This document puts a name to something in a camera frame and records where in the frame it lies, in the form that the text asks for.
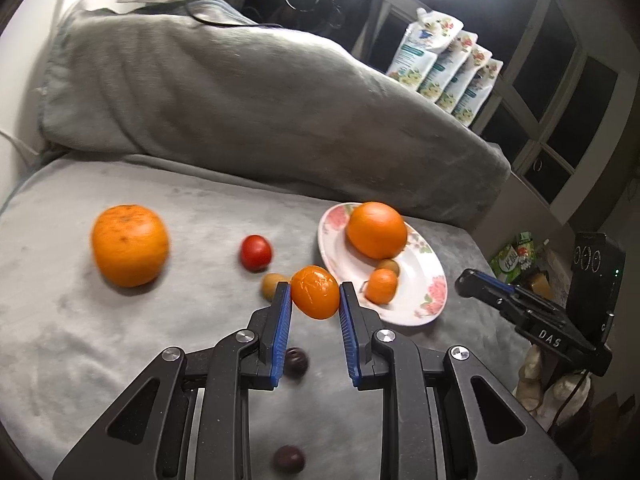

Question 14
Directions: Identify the dark purple plum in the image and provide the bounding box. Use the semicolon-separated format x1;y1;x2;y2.
283;347;309;379
272;445;306;474

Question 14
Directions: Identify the brown longan fruit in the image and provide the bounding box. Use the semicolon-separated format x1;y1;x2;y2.
260;273;290;302
376;259;400;276

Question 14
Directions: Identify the small orange tangerine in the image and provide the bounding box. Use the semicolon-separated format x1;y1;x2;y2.
363;269;398;304

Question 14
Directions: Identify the red tomato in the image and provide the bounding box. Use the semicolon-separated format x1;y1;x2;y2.
240;234;272;272

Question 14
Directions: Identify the tiny orange kumquat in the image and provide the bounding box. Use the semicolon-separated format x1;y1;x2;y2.
290;266;340;320

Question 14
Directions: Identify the large speckled orange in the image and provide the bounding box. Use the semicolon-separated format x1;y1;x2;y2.
91;205;170;288

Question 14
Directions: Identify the white gloved right hand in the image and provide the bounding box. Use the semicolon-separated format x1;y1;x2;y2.
513;344;591;431

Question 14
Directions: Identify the green snack package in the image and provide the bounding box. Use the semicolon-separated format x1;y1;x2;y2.
489;231;535;284

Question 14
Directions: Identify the white floral oval plate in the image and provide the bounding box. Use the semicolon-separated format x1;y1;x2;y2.
318;203;448;327

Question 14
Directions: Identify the smooth orange on plate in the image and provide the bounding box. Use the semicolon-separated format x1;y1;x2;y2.
345;202;408;260

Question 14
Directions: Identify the floral refill pouch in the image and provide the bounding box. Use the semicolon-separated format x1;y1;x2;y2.
386;8;463;91
418;30;478;103
436;44;492;114
452;58;503;127

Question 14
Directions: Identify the black tripod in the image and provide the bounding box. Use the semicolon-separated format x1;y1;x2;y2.
343;0;384;63

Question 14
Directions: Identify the grey blanket covered cushion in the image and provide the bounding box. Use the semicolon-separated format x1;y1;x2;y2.
40;0;510;229

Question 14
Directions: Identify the black cable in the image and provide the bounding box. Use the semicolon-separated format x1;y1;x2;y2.
74;0;286;30

